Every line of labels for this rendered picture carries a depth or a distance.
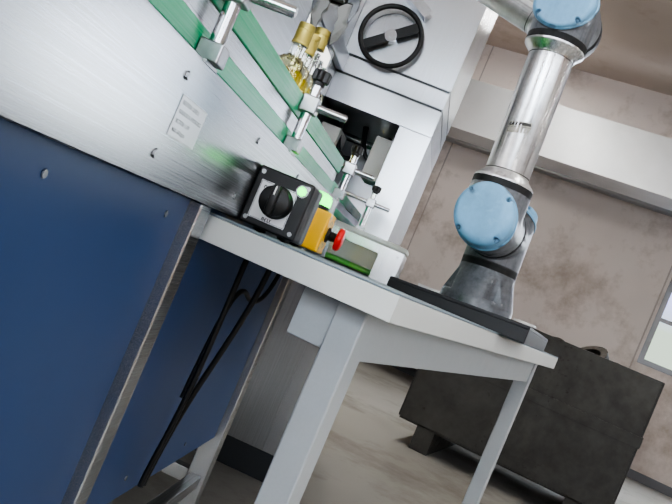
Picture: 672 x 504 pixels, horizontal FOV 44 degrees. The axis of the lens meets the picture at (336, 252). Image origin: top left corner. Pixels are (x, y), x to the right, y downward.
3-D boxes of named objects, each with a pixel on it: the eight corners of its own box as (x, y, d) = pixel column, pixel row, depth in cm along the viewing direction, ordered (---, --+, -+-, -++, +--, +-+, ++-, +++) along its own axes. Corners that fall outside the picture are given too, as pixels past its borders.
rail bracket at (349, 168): (294, 180, 187) (315, 129, 187) (362, 209, 184) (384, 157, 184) (292, 178, 184) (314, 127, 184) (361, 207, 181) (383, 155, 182)
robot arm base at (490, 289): (518, 328, 170) (535, 282, 170) (494, 316, 157) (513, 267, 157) (454, 304, 178) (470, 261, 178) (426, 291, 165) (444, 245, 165)
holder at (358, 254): (291, 244, 204) (304, 215, 205) (394, 288, 201) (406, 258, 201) (279, 239, 188) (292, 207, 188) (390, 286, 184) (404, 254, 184)
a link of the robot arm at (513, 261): (522, 278, 171) (545, 217, 172) (512, 268, 159) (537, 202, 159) (468, 260, 176) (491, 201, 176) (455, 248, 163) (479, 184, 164)
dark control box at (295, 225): (249, 227, 117) (272, 172, 117) (300, 249, 116) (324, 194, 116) (235, 221, 109) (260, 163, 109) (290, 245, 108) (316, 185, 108)
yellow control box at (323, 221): (284, 241, 144) (300, 202, 144) (323, 258, 143) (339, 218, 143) (276, 238, 137) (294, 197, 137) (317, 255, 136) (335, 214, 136)
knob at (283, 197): (254, 211, 109) (248, 208, 105) (267, 180, 109) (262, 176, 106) (285, 224, 108) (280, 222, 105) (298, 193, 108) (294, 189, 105)
